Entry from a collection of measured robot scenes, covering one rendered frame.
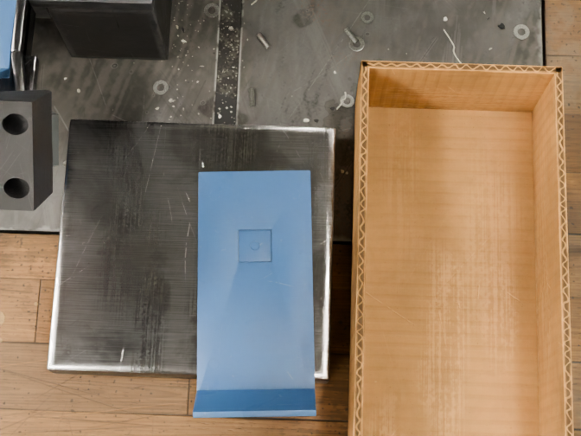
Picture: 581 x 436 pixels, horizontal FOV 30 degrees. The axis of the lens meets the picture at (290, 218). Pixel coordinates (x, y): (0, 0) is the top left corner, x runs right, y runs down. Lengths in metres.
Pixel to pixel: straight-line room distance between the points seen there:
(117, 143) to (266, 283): 0.13
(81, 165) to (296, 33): 0.17
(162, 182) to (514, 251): 0.23
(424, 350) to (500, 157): 0.14
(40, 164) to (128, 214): 0.25
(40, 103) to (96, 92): 0.30
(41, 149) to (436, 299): 0.32
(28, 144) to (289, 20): 0.35
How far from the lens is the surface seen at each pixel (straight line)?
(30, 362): 0.70
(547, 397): 0.66
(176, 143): 0.69
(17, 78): 0.65
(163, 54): 0.72
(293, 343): 0.65
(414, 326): 0.68
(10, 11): 0.67
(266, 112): 0.72
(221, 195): 0.67
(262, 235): 0.67
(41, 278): 0.70
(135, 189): 0.69
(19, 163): 0.43
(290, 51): 0.73
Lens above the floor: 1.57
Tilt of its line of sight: 75 degrees down
